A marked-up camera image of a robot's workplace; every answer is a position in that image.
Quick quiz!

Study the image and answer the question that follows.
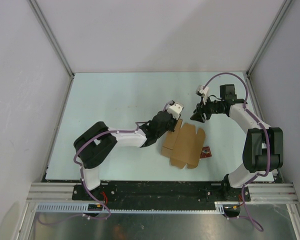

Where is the grey slotted cable duct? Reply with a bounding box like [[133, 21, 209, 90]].
[[34, 202, 226, 215]]

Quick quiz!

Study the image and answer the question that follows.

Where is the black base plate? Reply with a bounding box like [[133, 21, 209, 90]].
[[72, 180, 250, 203]]

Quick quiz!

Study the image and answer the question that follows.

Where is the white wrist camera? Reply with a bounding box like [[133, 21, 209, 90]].
[[195, 85, 209, 105], [163, 100, 184, 120]]

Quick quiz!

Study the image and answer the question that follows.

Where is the aluminium frame rail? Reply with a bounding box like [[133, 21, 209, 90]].
[[27, 181, 299, 204]]

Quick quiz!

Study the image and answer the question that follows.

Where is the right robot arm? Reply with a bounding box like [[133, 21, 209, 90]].
[[190, 84, 284, 201]]

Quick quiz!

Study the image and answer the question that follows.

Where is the small red packet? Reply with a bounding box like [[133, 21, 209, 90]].
[[200, 146, 212, 159]]

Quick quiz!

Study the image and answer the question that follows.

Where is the aluminium corner post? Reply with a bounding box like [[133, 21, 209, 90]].
[[27, 0, 74, 78], [246, 0, 295, 76]]

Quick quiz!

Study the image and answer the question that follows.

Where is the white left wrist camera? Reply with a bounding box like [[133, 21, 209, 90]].
[[163, 100, 184, 120]]

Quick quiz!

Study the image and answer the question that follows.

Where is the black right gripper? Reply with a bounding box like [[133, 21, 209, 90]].
[[190, 95, 223, 123]]

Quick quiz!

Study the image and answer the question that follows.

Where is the right aluminium corner post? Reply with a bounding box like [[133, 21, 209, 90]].
[[246, 0, 295, 76]]

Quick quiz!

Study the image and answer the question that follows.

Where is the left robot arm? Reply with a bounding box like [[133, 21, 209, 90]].
[[73, 110, 181, 200]]

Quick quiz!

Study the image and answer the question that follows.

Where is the left aluminium corner post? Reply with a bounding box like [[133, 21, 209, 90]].
[[27, 0, 74, 78]]

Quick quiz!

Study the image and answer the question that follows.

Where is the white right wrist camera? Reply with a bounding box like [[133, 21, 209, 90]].
[[195, 85, 209, 105]]

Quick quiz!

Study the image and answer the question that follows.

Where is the brown cardboard box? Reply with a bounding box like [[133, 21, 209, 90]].
[[160, 119, 206, 169]]

